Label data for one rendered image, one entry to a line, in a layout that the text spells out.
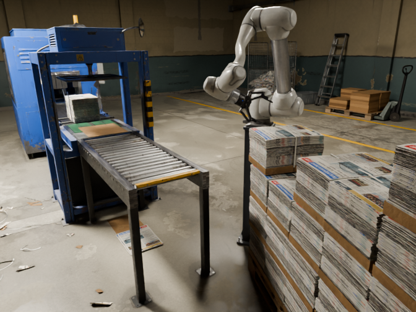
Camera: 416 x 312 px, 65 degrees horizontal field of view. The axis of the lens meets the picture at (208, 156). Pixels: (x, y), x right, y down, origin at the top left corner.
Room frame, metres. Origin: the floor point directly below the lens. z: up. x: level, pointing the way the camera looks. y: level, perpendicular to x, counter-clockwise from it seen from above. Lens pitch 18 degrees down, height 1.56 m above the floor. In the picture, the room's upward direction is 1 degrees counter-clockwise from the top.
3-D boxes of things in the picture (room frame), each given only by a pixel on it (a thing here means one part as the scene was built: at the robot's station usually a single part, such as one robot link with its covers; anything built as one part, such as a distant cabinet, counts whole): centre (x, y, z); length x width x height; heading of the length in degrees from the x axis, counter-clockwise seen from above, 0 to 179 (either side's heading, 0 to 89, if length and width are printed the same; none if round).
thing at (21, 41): (5.59, 2.55, 1.04); 1.51 x 1.30 x 2.07; 33
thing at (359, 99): (7.74, -3.59, 0.28); 1.20 x 0.83 x 0.57; 33
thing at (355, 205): (1.10, -0.69, 0.95); 0.38 x 0.29 x 0.23; 102
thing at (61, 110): (4.23, 1.74, 0.75); 1.53 x 0.64 x 0.10; 33
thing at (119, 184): (2.28, 0.80, 0.74); 1.34 x 0.05 x 0.12; 33
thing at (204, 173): (2.55, 0.37, 0.74); 1.34 x 0.05 x 0.12; 33
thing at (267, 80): (9.98, -1.90, 0.85); 1.21 x 0.83 x 1.71; 33
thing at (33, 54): (3.27, 1.13, 1.50); 0.94 x 0.68 x 0.10; 123
